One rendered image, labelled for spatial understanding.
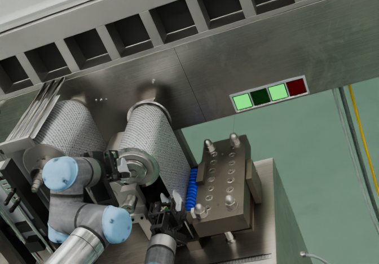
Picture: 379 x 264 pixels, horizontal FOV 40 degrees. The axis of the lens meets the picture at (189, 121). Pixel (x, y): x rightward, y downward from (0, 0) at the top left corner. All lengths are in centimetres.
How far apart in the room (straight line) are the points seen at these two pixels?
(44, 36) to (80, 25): 13
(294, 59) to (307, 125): 197
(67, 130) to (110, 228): 59
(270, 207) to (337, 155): 161
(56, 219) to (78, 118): 54
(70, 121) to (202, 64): 45
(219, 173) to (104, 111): 46
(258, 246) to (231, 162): 30
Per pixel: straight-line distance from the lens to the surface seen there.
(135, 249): 184
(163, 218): 146
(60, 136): 160
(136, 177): 153
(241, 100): 174
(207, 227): 160
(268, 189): 181
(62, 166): 120
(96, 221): 113
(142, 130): 158
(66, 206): 122
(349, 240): 280
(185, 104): 177
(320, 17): 162
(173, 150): 169
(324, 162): 328
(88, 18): 169
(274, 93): 172
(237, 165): 174
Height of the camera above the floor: 205
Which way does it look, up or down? 29 degrees down
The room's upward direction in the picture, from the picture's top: 25 degrees counter-clockwise
